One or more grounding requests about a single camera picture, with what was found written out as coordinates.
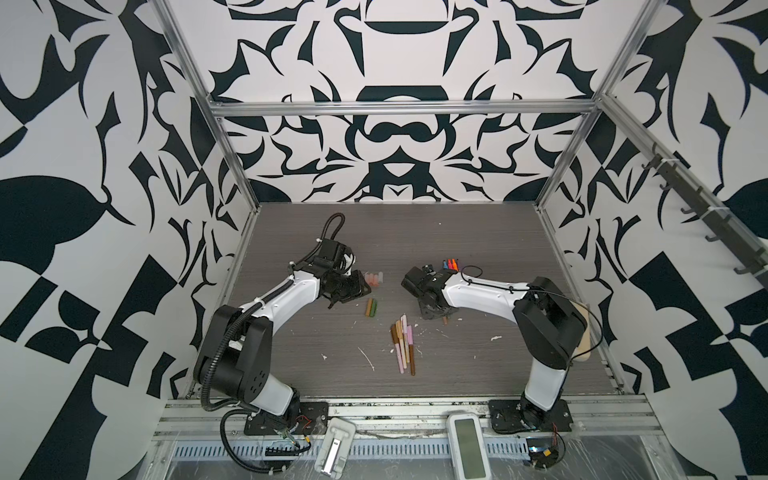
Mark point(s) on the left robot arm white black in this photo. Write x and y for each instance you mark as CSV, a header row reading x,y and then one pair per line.
x,y
233,367

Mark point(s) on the black coat hook rail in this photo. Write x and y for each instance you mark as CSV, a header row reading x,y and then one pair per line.
x,y
722,222

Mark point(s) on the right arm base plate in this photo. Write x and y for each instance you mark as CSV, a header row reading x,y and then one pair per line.
x,y
507,415

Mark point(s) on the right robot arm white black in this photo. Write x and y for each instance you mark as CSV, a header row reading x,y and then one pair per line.
x,y
550,325

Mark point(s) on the gold tan marker pen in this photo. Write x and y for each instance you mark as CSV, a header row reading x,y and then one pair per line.
x,y
399,333

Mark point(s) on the small green led circuit board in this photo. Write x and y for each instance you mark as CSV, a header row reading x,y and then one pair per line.
x,y
545,453

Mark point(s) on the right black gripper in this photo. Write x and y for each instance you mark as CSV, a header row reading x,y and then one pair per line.
x,y
427,316

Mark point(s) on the beige whiteboard eraser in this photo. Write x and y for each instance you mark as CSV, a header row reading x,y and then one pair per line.
x,y
583,351

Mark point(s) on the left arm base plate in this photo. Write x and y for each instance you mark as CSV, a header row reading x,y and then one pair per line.
x,y
303,418

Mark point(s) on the white grey remote device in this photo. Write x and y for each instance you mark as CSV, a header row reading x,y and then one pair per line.
x,y
335,448

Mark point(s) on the white handheld display device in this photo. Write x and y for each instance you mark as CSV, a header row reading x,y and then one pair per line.
x,y
467,447

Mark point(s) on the aluminium frame front rail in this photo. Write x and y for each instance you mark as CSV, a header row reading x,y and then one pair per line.
x,y
424,416

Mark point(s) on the light pink marker pen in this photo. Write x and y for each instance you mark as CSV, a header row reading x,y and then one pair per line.
x,y
404,337

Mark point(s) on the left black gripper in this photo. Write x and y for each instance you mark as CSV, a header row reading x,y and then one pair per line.
x,y
358,287

